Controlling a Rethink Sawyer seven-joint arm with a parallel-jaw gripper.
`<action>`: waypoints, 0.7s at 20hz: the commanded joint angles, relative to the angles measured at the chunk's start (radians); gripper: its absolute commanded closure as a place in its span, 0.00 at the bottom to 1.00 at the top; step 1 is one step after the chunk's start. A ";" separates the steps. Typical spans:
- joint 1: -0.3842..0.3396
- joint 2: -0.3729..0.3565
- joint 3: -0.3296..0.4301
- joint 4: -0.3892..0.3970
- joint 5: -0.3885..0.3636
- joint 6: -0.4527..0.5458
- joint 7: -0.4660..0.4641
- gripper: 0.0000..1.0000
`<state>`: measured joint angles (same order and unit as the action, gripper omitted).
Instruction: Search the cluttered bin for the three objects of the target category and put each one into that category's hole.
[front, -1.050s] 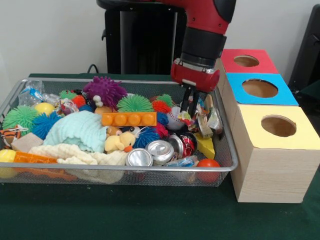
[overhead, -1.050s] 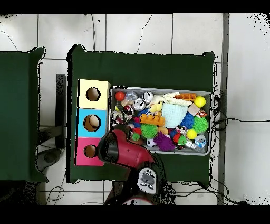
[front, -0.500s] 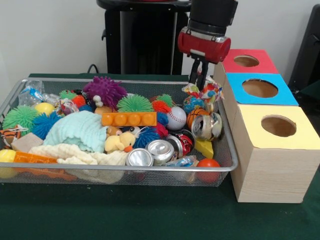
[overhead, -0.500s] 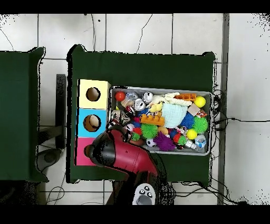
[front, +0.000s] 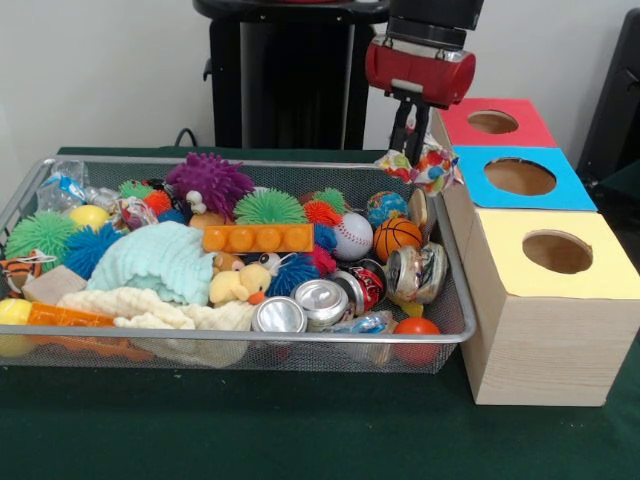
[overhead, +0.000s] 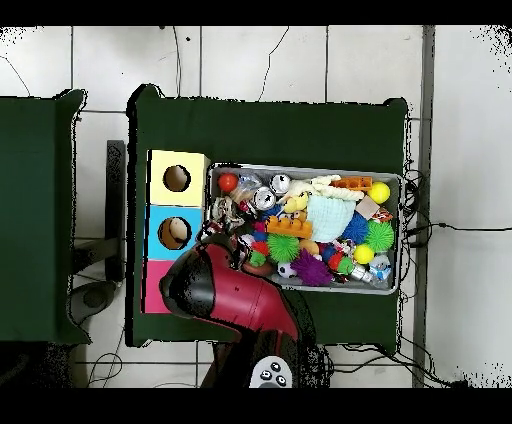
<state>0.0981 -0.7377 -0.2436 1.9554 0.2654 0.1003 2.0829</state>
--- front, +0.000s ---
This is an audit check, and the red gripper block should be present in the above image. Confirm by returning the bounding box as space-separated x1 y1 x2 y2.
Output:
364 34 477 167

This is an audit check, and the wooden box with three holes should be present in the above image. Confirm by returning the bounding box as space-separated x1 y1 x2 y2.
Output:
424 97 640 407

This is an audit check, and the small basketball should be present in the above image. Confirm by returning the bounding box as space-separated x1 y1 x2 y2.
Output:
373 217 425 264

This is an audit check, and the small baseball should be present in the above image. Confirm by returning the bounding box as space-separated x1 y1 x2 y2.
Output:
332 212 375 261

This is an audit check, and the silver drink can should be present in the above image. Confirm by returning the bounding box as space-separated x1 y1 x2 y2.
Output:
387 242 450 306

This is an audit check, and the bright green spiky ball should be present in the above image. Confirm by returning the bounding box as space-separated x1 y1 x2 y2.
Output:
233 187 309 226

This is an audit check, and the orange toy building brick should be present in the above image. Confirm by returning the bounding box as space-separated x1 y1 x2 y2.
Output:
202 223 316 255

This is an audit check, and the red-orange ball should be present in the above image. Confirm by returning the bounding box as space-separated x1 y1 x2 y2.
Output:
392 316 442 366

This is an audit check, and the purple spiky toy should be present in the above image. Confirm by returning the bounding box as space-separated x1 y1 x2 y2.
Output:
164 152 255 221

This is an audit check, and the black upright panel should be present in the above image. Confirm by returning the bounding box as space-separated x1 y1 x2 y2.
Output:
577 7 640 191

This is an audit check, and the green cloth side table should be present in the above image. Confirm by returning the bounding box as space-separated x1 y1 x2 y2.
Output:
594 159 640 201

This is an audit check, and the yellow plush duck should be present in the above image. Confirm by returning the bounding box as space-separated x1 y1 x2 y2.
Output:
208 263 274 307

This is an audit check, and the mint green cloth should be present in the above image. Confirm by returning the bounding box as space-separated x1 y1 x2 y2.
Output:
85 220 217 307

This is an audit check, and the blue spiky ball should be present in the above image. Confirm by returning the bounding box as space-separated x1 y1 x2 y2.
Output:
63 223 126 282

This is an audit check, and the dark green table cloth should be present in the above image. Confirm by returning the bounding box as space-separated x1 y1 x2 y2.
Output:
0 145 640 480

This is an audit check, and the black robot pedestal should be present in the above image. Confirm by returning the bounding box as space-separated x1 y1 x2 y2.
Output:
192 0 391 150

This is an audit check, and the shallow wire mesh bin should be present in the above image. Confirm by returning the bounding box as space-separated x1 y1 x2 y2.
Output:
0 155 477 375

